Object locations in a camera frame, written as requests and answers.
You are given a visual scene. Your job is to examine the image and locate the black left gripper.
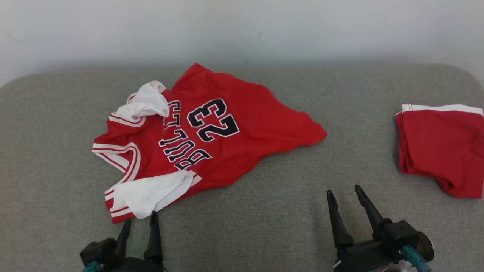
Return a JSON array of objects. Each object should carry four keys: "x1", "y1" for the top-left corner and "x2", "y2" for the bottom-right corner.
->
[{"x1": 109, "y1": 211, "x2": 168, "y2": 272}]

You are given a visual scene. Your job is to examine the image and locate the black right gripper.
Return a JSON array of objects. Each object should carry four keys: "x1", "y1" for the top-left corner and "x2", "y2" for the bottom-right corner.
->
[{"x1": 326, "y1": 185, "x2": 400, "y2": 272}]

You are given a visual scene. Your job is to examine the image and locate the red shorts with white waistband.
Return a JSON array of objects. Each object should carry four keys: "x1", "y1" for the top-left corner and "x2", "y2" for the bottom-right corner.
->
[{"x1": 395, "y1": 104, "x2": 484, "y2": 200}]

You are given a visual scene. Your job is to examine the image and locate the red basketball jersey number 23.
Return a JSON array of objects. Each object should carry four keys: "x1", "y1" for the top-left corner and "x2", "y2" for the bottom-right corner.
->
[{"x1": 92, "y1": 63, "x2": 328, "y2": 224}]

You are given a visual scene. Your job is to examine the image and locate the grey fabric sofa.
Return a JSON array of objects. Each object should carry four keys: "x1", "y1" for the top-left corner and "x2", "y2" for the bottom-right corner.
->
[{"x1": 0, "y1": 64, "x2": 484, "y2": 272}]

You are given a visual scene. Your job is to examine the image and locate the teal right camera connector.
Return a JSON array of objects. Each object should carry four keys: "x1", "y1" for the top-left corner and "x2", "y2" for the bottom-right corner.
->
[{"x1": 401, "y1": 245, "x2": 432, "y2": 272}]

